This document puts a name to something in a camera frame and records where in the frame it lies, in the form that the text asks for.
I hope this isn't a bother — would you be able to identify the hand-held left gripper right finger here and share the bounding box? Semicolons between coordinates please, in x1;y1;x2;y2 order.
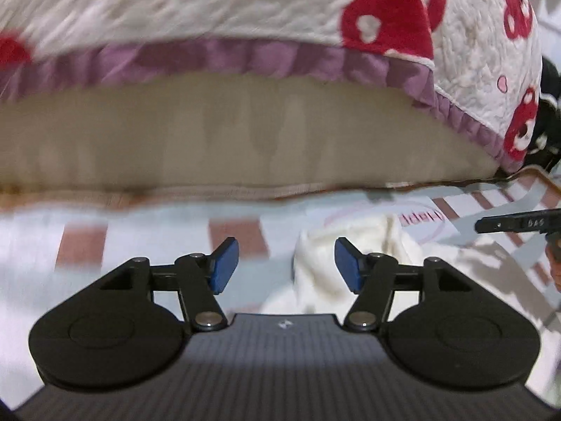
334;237;475;332

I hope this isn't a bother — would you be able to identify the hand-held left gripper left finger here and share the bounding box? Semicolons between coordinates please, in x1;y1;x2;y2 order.
100;237;240;332

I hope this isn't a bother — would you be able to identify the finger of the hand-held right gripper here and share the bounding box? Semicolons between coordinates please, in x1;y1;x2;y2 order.
474;209;561;235

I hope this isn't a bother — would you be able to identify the cream knit sweater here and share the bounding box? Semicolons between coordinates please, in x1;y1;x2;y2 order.
261;215;561;334

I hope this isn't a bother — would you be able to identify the plaid bed sheet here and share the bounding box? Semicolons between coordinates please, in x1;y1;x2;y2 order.
0;167;561;408

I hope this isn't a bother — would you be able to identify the black and white cloth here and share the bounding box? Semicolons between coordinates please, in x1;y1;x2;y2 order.
524;55;561;172

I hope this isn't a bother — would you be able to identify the beige mattress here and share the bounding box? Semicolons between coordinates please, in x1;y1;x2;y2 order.
0;72;505;205

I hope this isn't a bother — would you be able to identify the white quilt with red print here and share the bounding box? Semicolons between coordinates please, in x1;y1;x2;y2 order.
0;0;544;173

